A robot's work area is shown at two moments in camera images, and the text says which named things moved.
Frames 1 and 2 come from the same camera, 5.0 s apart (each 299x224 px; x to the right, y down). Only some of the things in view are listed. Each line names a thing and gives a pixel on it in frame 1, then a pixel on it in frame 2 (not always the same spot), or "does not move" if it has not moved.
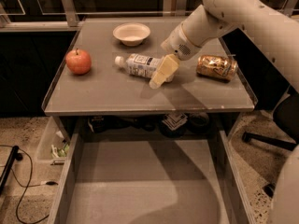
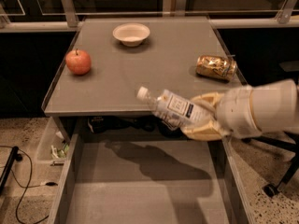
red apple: [78, 62] does not move
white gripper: [177, 44] to [235, 110]
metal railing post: [68, 6] does not move
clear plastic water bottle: [138, 64] to [177, 111]
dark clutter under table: [171, 125] does not move
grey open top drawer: [151, 182] does not move
